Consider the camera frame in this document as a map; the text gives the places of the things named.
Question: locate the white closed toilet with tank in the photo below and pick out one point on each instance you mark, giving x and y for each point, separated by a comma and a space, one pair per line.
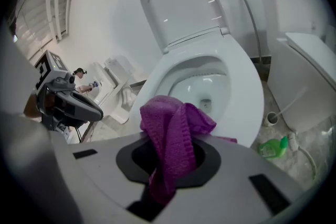
288, 8

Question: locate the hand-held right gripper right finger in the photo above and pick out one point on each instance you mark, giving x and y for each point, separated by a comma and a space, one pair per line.
236, 165

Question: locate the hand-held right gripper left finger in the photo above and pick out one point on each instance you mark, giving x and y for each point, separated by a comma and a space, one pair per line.
105, 165

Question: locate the green bottle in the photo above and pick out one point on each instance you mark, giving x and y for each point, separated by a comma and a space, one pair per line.
271, 148

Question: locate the white toilet seat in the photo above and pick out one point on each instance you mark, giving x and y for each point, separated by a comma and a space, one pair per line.
244, 81

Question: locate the person's left forearm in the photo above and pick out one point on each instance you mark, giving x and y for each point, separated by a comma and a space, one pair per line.
30, 107

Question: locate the white toilet bowl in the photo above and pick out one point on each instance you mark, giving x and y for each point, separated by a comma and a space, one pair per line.
183, 86

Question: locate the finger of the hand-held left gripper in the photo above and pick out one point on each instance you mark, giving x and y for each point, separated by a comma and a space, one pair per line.
84, 107

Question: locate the white toilet with labelled tank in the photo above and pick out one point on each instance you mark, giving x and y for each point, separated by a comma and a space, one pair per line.
120, 110

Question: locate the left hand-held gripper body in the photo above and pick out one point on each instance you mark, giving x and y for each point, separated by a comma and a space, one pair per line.
50, 68

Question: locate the white toilet brush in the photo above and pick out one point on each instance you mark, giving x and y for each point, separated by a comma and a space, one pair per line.
291, 102

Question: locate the white ceiling pipes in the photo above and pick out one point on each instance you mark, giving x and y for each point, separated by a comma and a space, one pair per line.
56, 8

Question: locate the purple cloth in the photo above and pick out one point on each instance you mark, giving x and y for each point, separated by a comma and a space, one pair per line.
170, 133

